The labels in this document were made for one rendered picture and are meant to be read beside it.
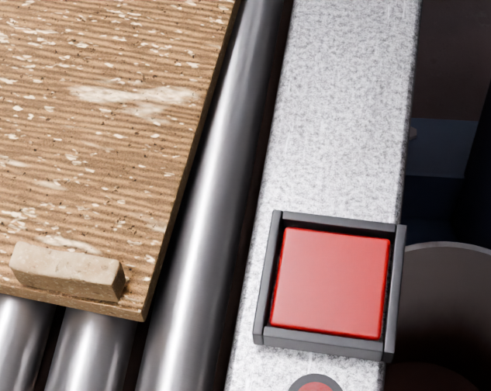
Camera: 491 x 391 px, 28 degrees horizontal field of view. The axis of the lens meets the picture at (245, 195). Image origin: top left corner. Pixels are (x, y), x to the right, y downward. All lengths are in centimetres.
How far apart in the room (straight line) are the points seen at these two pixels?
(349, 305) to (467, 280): 72
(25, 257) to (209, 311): 11
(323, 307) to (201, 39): 19
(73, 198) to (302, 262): 14
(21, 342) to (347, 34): 28
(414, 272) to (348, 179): 65
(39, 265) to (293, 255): 14
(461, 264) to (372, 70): 62
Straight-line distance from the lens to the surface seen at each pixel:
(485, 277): 122
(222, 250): 56
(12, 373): 56
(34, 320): 57
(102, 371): 54
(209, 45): 61
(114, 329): 55
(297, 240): 55
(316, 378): 53
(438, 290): 128
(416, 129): 167
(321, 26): 64
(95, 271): 51
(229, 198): 58
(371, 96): 61
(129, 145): 58
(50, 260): 52
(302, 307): 53
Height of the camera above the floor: 142
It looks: 62 degrees down
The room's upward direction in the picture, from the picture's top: 7 degrees counter-clockwise
